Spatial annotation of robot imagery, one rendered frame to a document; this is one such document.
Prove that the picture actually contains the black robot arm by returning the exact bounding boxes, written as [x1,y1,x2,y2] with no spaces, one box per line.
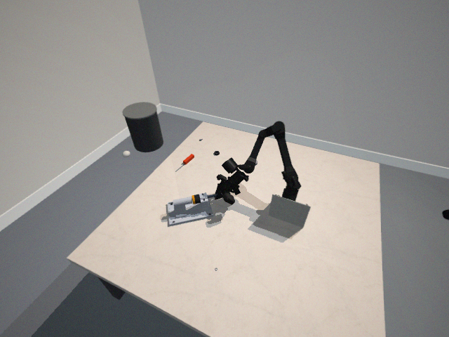
[222,121,301,201]

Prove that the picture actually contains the red-handled screwdriver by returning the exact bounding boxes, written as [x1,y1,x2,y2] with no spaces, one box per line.
[177,154,194,171]

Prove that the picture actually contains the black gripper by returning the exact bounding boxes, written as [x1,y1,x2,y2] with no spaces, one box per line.
[214,174,238,205]

